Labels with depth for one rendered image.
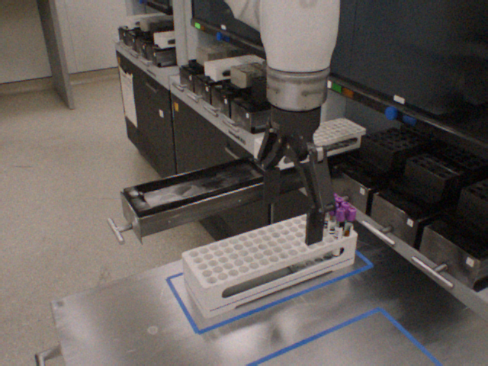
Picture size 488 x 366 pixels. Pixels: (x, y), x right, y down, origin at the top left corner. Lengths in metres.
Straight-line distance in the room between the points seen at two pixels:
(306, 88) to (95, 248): 1.83
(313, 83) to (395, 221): 0.53
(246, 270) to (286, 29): 0.38
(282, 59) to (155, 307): 0.44
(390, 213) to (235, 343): 0.53
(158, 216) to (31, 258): 1.41
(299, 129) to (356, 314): 0.31
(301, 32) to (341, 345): 0.45
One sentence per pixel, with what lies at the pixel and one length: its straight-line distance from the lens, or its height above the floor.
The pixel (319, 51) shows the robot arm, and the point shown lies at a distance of 0.67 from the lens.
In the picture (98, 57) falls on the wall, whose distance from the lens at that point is 4.69.
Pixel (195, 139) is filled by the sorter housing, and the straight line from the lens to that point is 2.06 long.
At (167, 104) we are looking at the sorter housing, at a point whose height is 0.59.
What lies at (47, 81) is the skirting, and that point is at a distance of 4.65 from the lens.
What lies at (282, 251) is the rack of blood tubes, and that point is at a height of 0.88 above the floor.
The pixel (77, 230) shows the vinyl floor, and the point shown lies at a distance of 2.54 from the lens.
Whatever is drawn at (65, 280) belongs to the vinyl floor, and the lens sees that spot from 2.25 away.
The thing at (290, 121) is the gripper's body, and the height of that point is 1.12.
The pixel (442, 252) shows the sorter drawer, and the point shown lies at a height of 0.78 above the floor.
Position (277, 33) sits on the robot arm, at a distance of 0.66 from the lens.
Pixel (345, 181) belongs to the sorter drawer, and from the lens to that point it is 1.23.
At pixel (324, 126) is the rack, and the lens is 1.34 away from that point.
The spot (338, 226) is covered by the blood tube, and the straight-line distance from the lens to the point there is 0.85.
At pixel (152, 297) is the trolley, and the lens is 0.85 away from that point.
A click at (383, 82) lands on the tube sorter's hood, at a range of 1.18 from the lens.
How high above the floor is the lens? 1.39
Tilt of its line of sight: 29 degrees down
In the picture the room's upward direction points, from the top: straight up
